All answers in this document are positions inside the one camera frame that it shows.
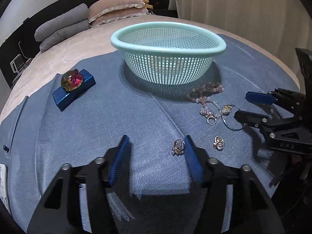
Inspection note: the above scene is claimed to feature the gold knot ring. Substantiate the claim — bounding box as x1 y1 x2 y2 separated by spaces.
213 135 225 151

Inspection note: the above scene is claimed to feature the silver hoop earring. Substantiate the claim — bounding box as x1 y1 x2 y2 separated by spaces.
220 104 245 132

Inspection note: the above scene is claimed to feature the pink bead bracelet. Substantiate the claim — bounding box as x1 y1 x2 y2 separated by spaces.
185 81 225 117

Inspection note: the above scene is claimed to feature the blue rectangular box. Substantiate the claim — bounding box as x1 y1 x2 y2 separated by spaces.
52 69 96 112

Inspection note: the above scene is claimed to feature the beige curtain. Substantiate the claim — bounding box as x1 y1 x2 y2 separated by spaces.
175 0 311 77

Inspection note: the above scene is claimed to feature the blue fabric cloth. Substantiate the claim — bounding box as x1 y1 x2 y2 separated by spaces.
0 34 300 233

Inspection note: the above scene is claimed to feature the red glass ornament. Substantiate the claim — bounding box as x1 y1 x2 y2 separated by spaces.
61 69 84 92

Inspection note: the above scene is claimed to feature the mint green plastic basket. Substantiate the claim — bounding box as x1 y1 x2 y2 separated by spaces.
111 22 226 85

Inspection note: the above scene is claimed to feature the beige bed cover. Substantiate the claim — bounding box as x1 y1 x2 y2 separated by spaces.
1 15 300 121

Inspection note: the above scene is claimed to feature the black nightstand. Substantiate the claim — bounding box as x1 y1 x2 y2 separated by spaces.
149 0 178 18

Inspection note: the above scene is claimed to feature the grey folded duvet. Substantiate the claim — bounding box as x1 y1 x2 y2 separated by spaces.
34 3 90 53

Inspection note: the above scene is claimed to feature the brown teddy bear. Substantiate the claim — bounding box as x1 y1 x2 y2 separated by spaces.
142 0 153 10

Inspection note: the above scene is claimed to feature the pink ruffled pillow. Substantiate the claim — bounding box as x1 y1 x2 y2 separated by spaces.
88 0 149 27

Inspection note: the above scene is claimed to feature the black headboard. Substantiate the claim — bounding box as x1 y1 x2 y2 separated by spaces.
0 0 171 84

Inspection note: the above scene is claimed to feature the black camera box right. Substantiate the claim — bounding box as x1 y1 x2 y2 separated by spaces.
295 48 312 98

